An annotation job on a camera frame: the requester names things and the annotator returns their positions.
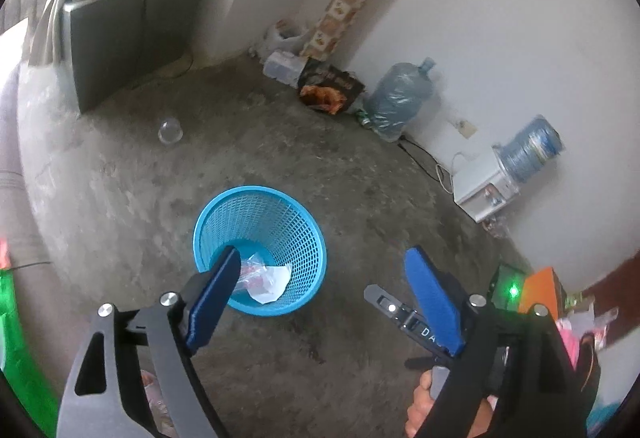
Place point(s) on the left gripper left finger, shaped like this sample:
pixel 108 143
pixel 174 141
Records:
pixel 104 394

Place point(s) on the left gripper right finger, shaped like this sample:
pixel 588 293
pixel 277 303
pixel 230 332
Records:
pixel 519 358

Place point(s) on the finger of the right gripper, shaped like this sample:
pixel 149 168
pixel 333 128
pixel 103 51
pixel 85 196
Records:
pixel 408 320

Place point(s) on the blue mesh trash basket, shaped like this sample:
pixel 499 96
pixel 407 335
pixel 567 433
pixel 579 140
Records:
pixel 268 224

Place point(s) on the crumpled white trash wrapper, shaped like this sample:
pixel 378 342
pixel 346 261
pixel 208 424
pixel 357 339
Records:
pixel 263 283

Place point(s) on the person's right hand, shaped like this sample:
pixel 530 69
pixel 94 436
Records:
pixel 422 404

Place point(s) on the orange box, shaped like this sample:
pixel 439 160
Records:
pixel 543 287

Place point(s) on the white water dispenser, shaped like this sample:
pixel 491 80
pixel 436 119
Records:
pixel 482 187

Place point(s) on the blue water bottle on dispenser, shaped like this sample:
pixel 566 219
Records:
pixel 530 150

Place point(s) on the empty blue water jug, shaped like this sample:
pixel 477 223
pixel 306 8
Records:
pixel 398 98

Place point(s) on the dark snack bag on floor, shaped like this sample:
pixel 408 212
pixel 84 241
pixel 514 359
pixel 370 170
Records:
pixel 327 89

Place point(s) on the clear plastic cup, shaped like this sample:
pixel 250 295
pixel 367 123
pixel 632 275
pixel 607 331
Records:
pixel 170 131

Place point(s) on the white plastic bag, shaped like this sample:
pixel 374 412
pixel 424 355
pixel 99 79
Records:
pixel 285 35

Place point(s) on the patterned cardboard board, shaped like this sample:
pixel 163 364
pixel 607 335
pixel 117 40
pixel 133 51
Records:
pixel 328 32

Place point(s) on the dark grey cabinet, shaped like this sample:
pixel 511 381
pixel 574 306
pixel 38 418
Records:
pixel 107 44

